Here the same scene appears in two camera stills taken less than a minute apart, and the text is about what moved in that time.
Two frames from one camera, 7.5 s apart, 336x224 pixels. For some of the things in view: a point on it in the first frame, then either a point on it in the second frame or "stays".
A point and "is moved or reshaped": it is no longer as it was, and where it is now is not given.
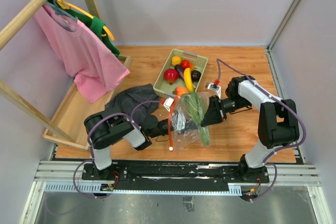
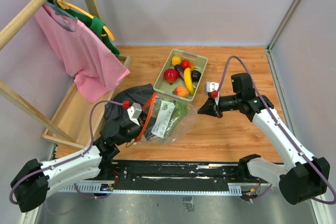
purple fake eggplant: [180, 71] stays
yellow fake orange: [176, 60] stays
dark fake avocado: [195, 75] stays
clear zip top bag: [186, 131] is moved or reshaped
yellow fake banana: [188, 79] stays
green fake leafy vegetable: [196, 105] → [167, 115]
